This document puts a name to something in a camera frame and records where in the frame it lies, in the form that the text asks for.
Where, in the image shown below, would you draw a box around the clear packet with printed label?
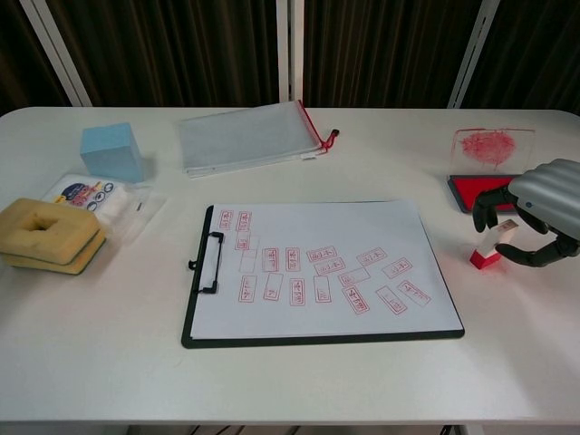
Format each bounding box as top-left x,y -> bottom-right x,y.
40,171 -> 167,244

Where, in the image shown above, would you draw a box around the dark brown pleated curtain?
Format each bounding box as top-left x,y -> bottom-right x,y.
0,0 -> 580,117

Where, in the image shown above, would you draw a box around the mesh pouch with red zipper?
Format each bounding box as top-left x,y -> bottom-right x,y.
175,99 -> 341,180

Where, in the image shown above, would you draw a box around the white paper with red stamps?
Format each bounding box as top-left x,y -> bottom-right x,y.
189,198 -> 461,340

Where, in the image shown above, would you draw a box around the yellow sponge with square hole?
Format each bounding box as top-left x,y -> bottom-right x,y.
0,197 -> 102,267

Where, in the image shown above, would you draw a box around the yellow sponge with green layer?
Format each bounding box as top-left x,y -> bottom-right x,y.
2,233 -> 108,276

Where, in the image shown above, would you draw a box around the clear stamp with red base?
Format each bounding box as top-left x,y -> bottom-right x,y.
469,218 -> 517,272

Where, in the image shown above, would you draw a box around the black clipboard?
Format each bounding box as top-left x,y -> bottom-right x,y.
180,204 -> 467,350

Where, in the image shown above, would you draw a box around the red ink pad clear lid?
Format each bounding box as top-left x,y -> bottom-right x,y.
446,128 -> 537,214

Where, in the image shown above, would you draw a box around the light blue foam cube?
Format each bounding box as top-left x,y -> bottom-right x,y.
80,121 -> 145,185

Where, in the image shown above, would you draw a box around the white metal frame post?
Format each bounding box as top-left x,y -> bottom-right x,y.
18,0 -> 94,109
447,0 -> 499,110
275,0 -> 305,108

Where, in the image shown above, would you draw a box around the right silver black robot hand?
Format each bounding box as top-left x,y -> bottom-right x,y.
472,158 -> 580,268

